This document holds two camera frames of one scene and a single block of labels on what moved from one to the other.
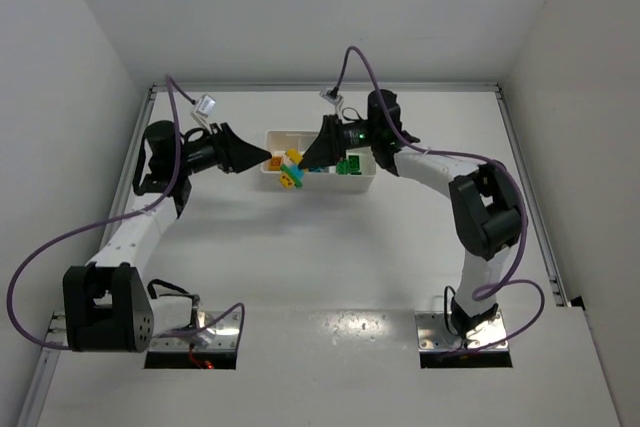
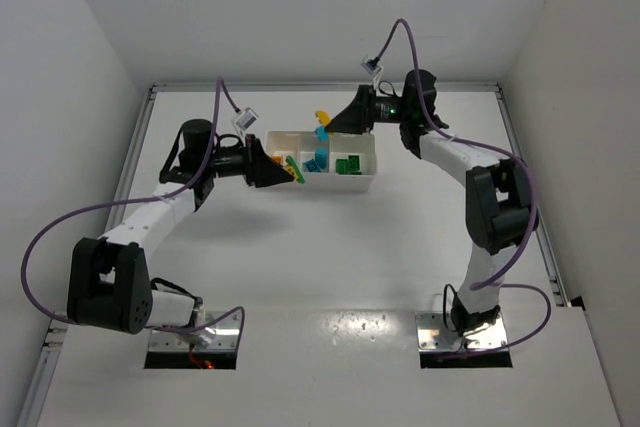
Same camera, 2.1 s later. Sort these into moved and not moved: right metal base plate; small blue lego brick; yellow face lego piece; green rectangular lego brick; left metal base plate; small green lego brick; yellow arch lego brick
Moved: small blue lego brick; yellow face lego piece; yellow arch lego brick
Not moved: left metal base plate; right metal base plate; green rectangular lego brick; small green lego brick
